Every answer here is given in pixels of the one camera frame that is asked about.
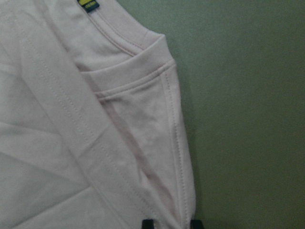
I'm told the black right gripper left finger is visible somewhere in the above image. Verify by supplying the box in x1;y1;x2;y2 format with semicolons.
142;219;155;229

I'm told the pink printed t-shirt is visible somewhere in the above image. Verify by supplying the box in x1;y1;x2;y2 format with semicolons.
0;0;196;229

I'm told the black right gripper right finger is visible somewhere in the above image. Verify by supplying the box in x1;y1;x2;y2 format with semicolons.
190;219;204;229

